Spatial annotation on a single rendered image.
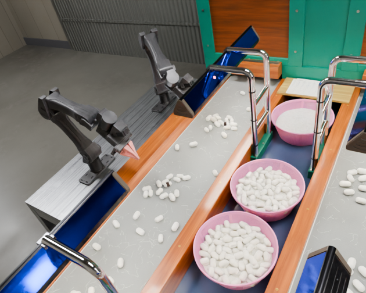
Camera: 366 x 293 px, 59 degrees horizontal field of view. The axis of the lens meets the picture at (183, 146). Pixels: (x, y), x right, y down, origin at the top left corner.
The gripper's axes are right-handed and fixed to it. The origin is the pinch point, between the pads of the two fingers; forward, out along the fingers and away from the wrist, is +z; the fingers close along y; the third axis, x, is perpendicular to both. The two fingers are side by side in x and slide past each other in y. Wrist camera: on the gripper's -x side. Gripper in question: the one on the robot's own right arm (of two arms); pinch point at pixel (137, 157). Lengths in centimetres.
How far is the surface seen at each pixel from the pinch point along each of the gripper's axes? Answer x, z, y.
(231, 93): 5, 13, 70
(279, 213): -28, 50, 4
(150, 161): 8.9, 4.6, 7.6
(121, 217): 6.1, 10.7, -20.4
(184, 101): -32.8, 0.7, 10.1
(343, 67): -37, 44, 88
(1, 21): 322, -321, 201
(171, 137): 9.1, 4.2, 25.0
